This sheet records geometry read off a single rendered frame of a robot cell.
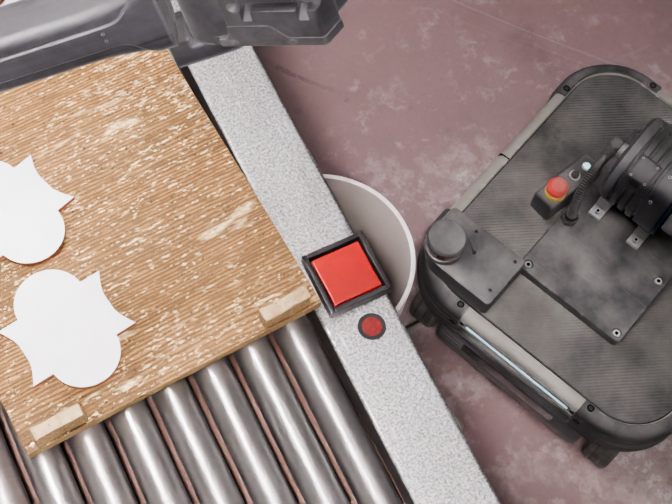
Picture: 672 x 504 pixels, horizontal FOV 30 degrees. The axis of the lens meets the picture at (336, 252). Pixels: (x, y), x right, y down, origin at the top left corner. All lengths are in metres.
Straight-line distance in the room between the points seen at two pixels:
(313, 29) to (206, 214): 0.52
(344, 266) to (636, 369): 0.89
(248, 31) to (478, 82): 1.71
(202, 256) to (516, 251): 0.92
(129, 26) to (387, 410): 0.58
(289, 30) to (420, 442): 0.57
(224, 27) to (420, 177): 1.58
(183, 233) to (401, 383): 0.29
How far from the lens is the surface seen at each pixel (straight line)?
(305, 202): 1.45
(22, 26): 0.98
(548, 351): 2.15
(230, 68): 1.53
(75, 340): 1.36
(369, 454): 1.35
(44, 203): 1.43
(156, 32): 0.96
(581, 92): 2.39
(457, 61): 2.66
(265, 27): 0.94
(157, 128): 1.47
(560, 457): 2.36
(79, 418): 1.32
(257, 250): 1.40
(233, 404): 1.36
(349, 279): 1.40
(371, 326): 1.39
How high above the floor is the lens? 2.22
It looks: 66 degrees down
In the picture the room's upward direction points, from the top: 10 degrees clockwise
